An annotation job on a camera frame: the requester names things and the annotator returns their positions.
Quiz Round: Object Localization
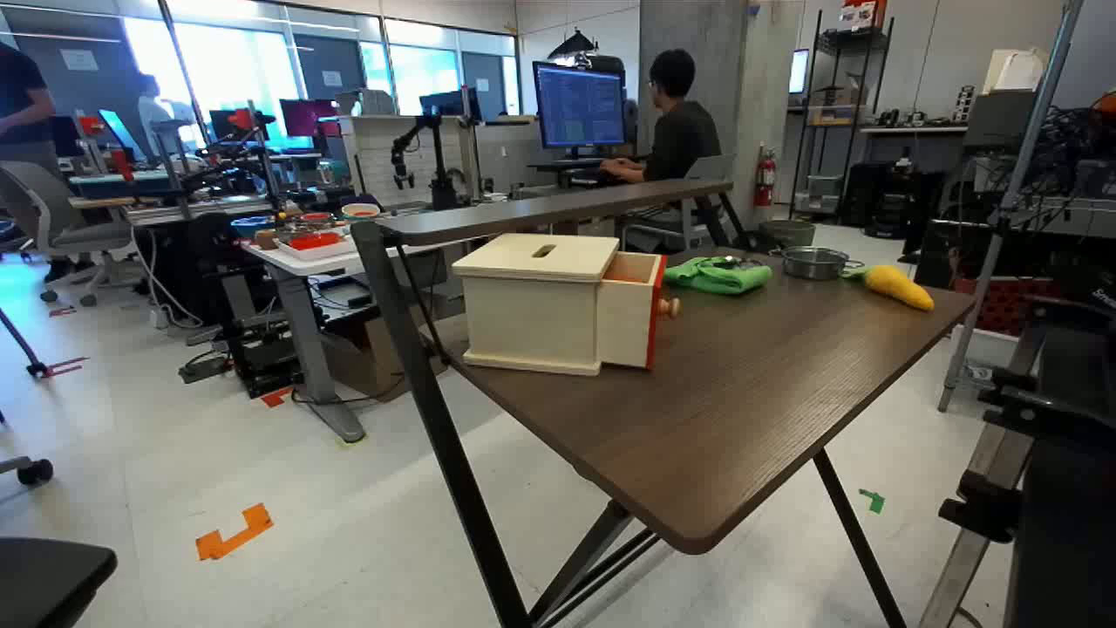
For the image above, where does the wooden drawer red front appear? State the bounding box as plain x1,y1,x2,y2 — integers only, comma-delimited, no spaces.
596,250,681,369

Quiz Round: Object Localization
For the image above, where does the black background robot arm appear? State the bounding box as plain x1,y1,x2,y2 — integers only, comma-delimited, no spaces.
391,87,480,210

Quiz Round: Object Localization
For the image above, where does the light wooden box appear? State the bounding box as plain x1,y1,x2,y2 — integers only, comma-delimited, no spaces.
454,232,616,376

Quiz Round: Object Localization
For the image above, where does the green cloth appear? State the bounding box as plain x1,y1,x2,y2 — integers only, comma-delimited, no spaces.
667,259,771,297

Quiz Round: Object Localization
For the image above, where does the computer monitor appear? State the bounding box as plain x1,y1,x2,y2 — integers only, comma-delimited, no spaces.
532,64,624,150

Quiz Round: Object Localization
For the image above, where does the seated person dark shirt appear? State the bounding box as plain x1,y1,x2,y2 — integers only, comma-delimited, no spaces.
601,48,720,183

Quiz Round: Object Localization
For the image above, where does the red fire extinguisher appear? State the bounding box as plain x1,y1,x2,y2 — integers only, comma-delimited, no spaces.
753,141,777,210

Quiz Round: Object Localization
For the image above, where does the white adjustable desk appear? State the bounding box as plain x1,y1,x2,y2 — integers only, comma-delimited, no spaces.
241,232,367,441

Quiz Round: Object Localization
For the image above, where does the yellow plush banana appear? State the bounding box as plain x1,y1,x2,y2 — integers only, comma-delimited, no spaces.
864,266,934,311

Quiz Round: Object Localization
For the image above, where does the orange floor tape marker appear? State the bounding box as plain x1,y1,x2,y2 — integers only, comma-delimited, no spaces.
194,501,272,561

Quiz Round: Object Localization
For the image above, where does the metal shelving rack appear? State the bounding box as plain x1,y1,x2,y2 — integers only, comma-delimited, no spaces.
792,10,894,218

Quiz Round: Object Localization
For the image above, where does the grey office chair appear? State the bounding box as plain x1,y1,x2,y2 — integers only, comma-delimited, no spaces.
0,160,132,308

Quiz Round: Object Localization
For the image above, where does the black equipment stand right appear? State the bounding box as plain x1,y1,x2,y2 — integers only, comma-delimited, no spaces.
918,297,1116,628

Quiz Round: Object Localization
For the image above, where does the standing person black shirt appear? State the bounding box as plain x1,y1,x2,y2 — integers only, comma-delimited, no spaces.
0,43,55,166

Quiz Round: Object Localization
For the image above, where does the dark wooden table frame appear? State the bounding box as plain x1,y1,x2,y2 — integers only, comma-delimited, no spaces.
353,182,970,628

